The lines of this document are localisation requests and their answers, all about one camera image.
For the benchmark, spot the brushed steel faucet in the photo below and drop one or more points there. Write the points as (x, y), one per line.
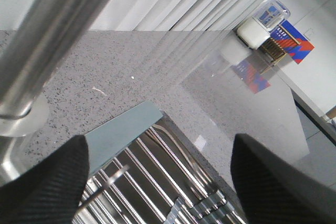
(47, 33)

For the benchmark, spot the teal steel dish rack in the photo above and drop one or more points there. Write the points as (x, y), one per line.
(162, 179)

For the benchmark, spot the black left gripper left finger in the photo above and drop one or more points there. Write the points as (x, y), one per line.
(51, 191)

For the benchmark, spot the wooden slatted rack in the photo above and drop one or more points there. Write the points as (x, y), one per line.
(271, 48)

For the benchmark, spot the white pleated curtain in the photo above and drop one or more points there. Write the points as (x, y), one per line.
(175, 15)

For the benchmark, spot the stainless steel sink basin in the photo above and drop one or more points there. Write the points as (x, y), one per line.
(14, 161)

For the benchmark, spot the blue red printed box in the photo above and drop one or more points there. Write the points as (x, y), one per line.
(293, 42)

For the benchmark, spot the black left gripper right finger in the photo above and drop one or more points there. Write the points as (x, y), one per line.
(272, 191)

